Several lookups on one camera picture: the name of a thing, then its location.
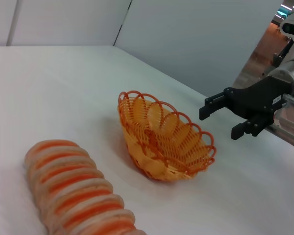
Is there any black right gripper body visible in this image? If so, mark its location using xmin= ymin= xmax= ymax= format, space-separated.
xmin=223 ymin=75 xmax=293 ymax=121

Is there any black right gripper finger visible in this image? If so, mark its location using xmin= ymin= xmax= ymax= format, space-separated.
xmin=198 ymin=91 xmax=227 ymax=121
xmin=230 ymin=114 xmax=275 ymax=141

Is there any orange woven plastic basket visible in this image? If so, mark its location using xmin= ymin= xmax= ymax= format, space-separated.
xmin=117 ymin=90 xmax=217 ymax=183

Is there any orange striped bread loaf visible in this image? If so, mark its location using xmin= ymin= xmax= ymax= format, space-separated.
xmin=23 ymin=139 xmax=147 ymax=235

